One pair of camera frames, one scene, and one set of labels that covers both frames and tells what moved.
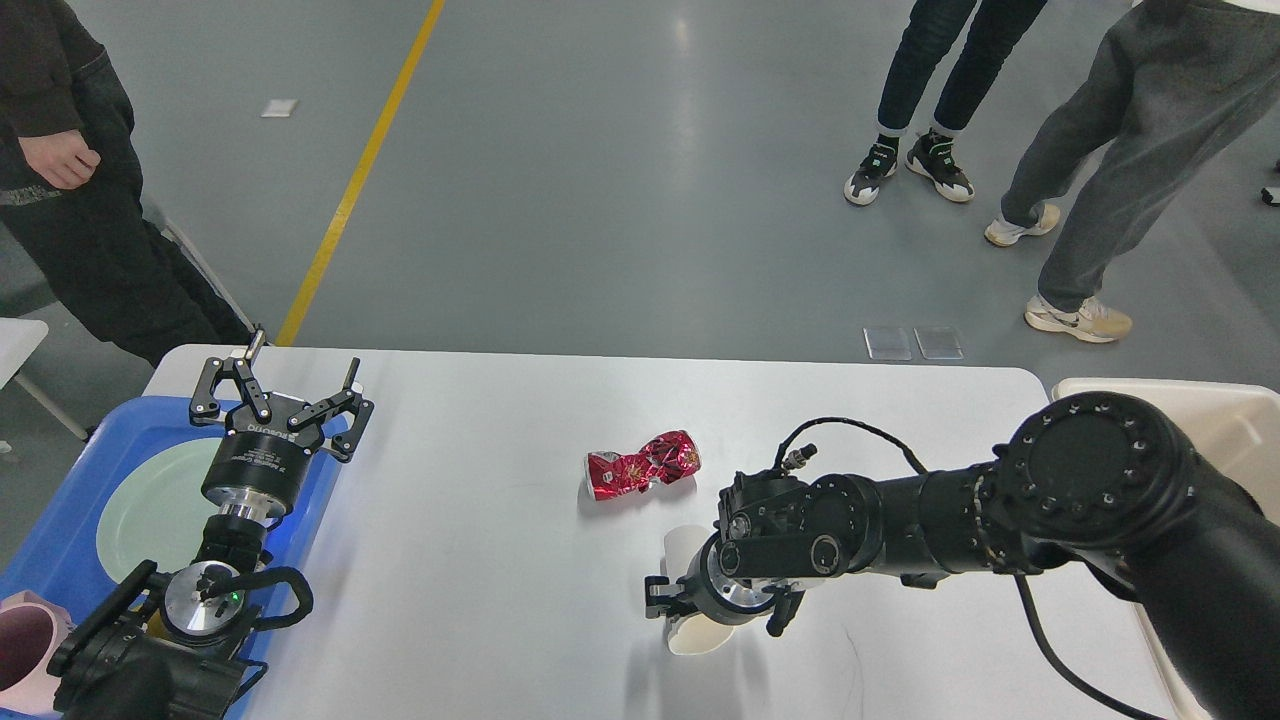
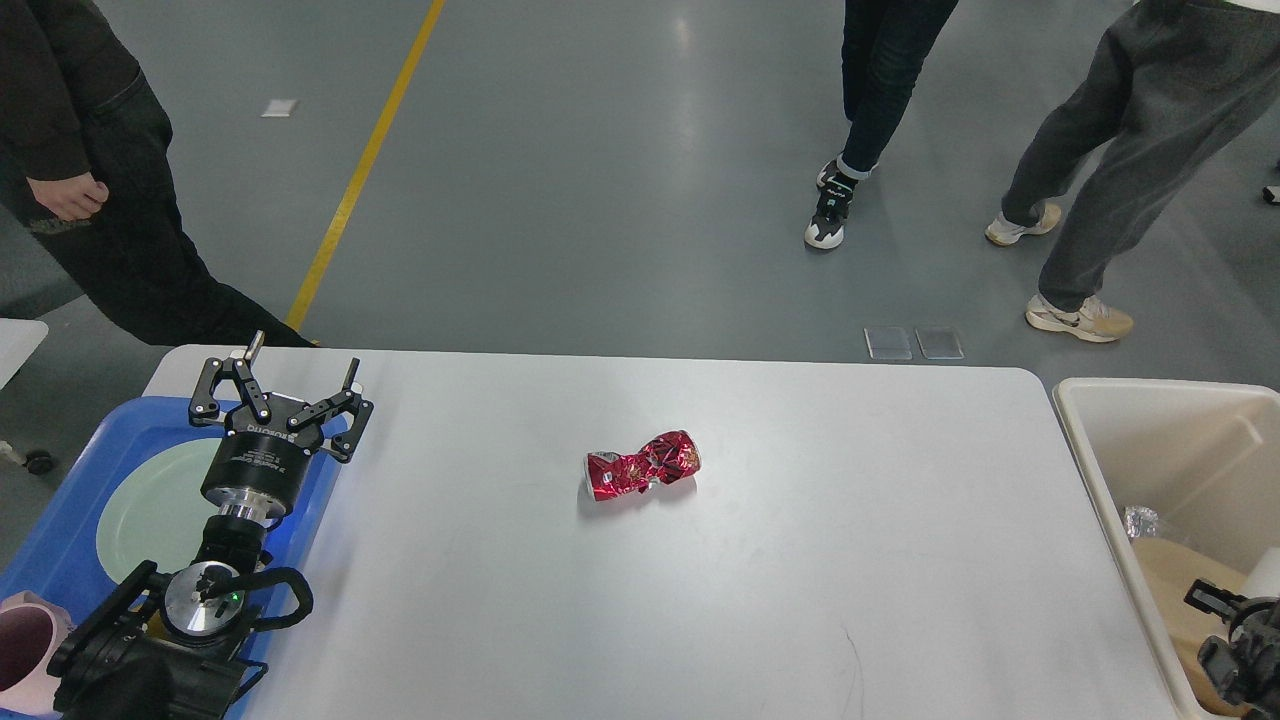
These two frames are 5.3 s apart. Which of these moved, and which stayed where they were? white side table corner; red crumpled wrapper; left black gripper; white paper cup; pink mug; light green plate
Moved: white paper cup
Stayed: red crumpled wrapper; pink mug; white side table corner; left black gripper; light green plate
